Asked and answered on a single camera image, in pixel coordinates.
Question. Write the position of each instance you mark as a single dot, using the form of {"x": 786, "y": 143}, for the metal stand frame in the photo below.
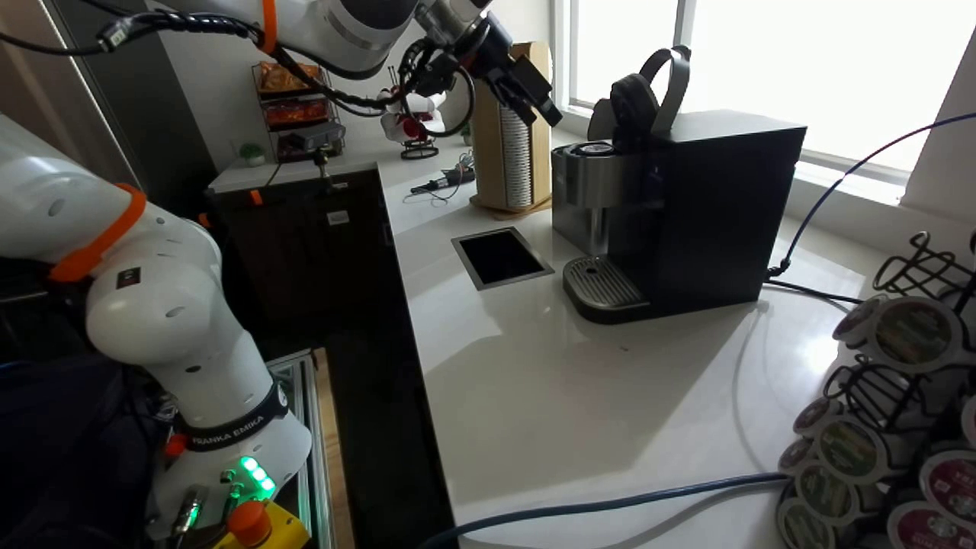
{"x": 305, "y": 446}

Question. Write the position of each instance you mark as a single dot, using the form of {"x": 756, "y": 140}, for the wooden cup dispenser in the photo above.
{"x": 538, "y": 131}

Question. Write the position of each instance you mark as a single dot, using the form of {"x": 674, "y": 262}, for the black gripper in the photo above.
{"x": 491, "y": 51}

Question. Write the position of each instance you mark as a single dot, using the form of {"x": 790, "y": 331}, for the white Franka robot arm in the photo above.
{"x": 153, "y": 305}

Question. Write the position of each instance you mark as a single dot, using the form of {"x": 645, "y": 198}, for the dark base cabinet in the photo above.
{"x": 305, "y": 262}

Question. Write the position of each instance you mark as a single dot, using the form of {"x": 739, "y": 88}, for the black silver Keurig coffeemaker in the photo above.
{"x": 702, "y": 214}

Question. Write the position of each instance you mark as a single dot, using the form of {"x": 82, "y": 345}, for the steel countertop trash chute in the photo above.
{"x": 502, "y": 257}

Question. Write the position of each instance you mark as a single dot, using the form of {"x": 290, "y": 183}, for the red and white mug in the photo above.
{"x": 414, "y": 128}

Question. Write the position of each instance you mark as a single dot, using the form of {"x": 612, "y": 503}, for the yellow emergency stop button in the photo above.
{"x": 248, "y": 521}

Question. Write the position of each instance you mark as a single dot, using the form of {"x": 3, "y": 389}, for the white paper cup stack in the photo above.
{"x": 505, "y": 153}

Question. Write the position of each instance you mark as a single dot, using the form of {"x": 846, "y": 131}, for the bright window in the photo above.
{"x": 813, "y": 63}

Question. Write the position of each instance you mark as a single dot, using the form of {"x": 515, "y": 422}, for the green lid coffee pod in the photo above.
{"x": 802, "y": 525}
{"x": 828, "y": 496}
{"x": 813, "y": 417}
{"x": 914, "y": 332}
{"x": 852, "y": 450}

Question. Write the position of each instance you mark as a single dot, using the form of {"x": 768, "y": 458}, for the red lid coffee pod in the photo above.
{"x": 951, "y": 485}
{"x": 926, "y": 531}

